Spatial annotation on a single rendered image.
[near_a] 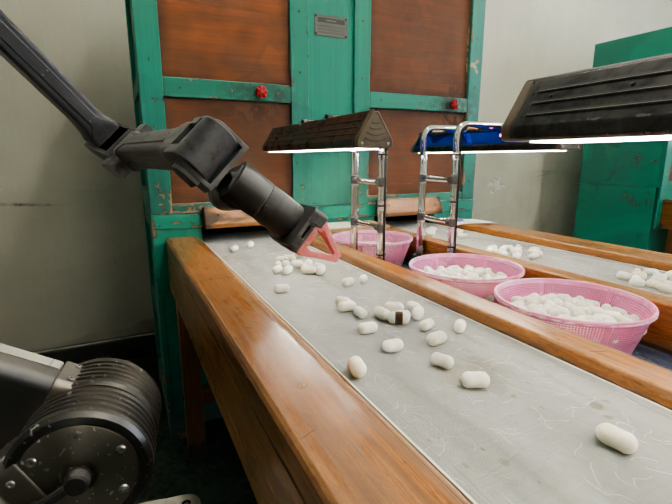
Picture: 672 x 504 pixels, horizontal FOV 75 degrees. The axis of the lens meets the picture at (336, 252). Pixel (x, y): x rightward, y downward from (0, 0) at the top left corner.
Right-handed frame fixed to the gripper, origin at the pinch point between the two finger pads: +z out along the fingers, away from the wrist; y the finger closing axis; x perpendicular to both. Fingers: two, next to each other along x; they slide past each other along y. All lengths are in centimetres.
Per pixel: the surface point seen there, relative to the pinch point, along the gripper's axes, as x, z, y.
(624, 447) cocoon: 1.7, 17.4, -38.7
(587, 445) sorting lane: 3.5, 17.0, -36.0
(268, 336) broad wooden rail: 15.6, -2.2, -1.6
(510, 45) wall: -212, 116, 187
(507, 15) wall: -223, 100, 187
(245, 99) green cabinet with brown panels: -33, -14, 93
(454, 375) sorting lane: 4.9, 15.1, -18.9
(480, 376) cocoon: 3.3, 14.2, -23.1
